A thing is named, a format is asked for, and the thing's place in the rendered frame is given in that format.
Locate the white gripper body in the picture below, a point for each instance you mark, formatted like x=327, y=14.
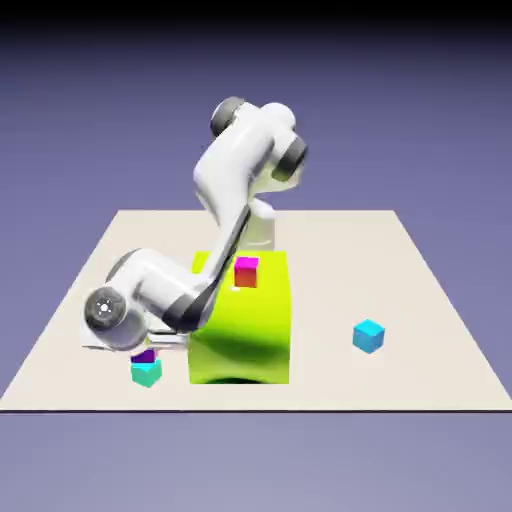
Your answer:
x=168, y=343

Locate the small purple cube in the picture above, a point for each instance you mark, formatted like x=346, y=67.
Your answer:
x=144, y=356

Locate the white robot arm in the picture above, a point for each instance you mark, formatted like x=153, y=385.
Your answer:
x=228, y=168

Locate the small teal cube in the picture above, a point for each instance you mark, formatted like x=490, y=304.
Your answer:
x=146, y=374

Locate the small magenta cube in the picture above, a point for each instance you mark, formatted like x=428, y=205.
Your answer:
x=246, y=272

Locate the small blue cube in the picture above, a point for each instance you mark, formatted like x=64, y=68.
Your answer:
x=368, y=336

